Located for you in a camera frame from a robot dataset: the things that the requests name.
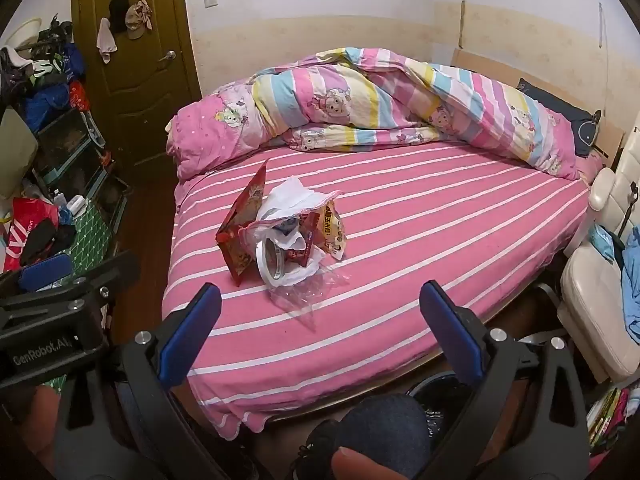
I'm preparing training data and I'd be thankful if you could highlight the white hanging cloth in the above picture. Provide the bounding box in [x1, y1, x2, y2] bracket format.
[96, 17, 119, 65]

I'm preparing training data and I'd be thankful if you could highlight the black cloth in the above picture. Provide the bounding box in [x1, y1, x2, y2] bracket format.
[19, 217, 77, 267]

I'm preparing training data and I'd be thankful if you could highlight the light blue cloth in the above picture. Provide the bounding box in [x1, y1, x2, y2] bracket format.
[619, 225, 640, 347]

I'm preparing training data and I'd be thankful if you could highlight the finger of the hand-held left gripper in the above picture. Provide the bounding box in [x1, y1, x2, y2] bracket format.
[0, 254, 75, 295]
[0, 250, 142, 328]

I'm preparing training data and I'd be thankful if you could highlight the light wooden headboard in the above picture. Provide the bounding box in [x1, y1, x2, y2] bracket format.
[452, 47, 626, 161]

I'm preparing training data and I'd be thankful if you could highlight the white basin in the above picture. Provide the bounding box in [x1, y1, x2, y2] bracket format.
[4, 17, 44, 52]

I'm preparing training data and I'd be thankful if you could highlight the pink striped bed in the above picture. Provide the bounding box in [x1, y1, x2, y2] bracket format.
[161, 140, 592, 442]

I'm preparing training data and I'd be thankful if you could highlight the stack of colourful books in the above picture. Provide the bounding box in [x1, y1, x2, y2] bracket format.
[585, 386, 632, 457]

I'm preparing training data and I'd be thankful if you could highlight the yellow snack packet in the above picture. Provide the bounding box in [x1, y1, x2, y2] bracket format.
[304, 202, 347, 262]

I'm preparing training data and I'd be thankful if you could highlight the striped cartoon quilt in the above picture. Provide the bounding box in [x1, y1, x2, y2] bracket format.
[250, 47, 581, 182]

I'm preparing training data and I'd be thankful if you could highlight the black cap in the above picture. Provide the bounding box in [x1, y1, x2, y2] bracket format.
[108, 0, 132, 36]

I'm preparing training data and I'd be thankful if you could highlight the black bin liner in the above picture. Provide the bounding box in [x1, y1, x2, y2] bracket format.
[412, 381, 473, 443]

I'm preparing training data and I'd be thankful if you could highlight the large red snack bag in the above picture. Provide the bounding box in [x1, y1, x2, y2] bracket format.
[216, 159, 272, 287]

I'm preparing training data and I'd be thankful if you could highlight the black shoe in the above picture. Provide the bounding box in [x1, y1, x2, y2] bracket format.
[289, 419, 347, 480]

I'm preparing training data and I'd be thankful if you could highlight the blue bag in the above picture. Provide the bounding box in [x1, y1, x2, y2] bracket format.
[22, 82, 71, 131]

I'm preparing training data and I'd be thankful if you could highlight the beige cap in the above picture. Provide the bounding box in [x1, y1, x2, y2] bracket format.
[125, 0, 154, 41]

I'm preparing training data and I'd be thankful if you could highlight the clear plastic wrap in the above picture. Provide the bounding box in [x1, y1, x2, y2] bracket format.
[271, 254, 352, 332]

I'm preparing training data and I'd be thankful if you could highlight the brown wooden door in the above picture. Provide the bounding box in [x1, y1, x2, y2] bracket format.
[70, 0, 203, 181]

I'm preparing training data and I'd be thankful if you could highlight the white tape roll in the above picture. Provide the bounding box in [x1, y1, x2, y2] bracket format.
[255, 237, 314, 289]

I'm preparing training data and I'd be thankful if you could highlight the dark blue pillow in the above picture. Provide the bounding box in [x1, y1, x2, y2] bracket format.
[515, 77, 602, 158]

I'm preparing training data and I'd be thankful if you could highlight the green patterned box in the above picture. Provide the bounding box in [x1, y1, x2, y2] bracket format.
[64, 200, 117, 277]

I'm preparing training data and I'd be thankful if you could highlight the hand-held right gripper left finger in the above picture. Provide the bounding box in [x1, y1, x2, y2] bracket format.
[52, 282, 273, 480]

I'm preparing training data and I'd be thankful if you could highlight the person's leg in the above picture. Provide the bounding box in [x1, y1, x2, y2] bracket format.
[334, 394, 434, 480]

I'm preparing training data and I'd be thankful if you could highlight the red white shopping bag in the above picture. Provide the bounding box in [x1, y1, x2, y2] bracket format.
[4, 197, 54, 272]

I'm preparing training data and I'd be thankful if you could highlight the green storage rack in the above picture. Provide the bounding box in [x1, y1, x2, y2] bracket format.
[34, 107, 127, 212]

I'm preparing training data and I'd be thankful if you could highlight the white plastic bag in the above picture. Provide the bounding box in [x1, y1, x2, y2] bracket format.
[257, 176, 342, 242]

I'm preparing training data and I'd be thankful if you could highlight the cream office chair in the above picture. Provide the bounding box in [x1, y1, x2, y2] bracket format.
[515, 110, 640, 386]

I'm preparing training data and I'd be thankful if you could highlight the blue-grey trash bin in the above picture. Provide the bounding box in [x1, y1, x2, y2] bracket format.
[402, 371, 477, 456]

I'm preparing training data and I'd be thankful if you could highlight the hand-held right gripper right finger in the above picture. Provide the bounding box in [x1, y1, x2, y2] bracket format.
[419, 280, 591, 480]

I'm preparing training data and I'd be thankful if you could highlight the teal cloth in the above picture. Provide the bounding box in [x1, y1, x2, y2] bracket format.
[589, 224, 627, 262]

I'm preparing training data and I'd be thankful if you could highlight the pink cartoon pillow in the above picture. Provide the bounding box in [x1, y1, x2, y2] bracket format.
[165, 82, 276, 181]

